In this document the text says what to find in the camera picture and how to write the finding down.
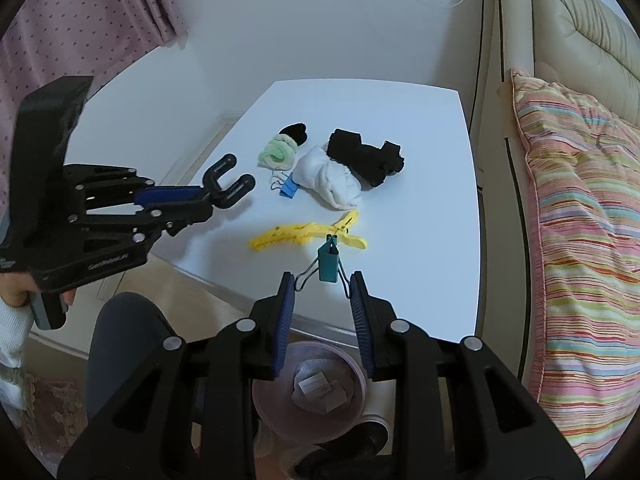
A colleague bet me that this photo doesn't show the teal binder clip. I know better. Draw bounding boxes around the teal binder clip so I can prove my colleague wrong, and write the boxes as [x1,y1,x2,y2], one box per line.
[294,234,350,299]

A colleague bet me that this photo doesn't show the yellow plastic hair clip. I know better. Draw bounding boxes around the yellow plastic hair clip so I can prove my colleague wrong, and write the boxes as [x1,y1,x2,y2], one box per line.
[248,209,368,252]

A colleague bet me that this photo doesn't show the black plastic hook handle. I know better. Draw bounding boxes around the black plastic hook handle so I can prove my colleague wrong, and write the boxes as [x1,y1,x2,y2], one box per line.
[201,154,256,209]

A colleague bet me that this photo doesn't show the pink trash bin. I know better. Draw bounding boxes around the pink trash bin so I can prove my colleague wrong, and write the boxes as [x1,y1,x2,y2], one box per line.
[253,341,367,444]

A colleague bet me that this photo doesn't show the person's left hand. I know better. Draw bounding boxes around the person's left hand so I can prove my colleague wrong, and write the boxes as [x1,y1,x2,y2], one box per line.
[0,272,41,308]

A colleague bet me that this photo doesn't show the white rolled sock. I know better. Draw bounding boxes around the white rolled sock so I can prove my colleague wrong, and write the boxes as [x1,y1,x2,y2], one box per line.
[292,146,361,210]

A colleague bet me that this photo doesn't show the blue binder clip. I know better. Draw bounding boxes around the blue binder clip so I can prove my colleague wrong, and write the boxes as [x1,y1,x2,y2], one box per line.
[270,172,298,198]

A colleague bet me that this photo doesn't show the white bedside table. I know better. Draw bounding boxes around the white bedside table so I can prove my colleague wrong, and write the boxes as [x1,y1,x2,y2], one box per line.
[154,79,480,341]

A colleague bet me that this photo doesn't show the white patterned left sleeve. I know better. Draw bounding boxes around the white patterned left sleeve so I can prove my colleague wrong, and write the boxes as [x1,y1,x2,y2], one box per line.
[1,301,34,425]

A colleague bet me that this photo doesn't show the black rolled sock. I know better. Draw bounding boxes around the black rolled sock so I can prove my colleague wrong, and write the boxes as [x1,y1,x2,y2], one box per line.
[326,129,405,188]

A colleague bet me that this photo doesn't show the black scrunchie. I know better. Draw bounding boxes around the black scrunchie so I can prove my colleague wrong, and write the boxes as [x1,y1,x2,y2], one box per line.
[280,122,308,146]

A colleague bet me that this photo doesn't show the pink dotted curtain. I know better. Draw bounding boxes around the pink dotted curtain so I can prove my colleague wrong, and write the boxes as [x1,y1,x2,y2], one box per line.
[0,0,186,203]

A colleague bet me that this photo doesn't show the striped colourful quilt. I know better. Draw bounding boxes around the striped colourful quilt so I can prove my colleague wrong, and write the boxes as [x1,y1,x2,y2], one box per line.
[511,71,639,474]

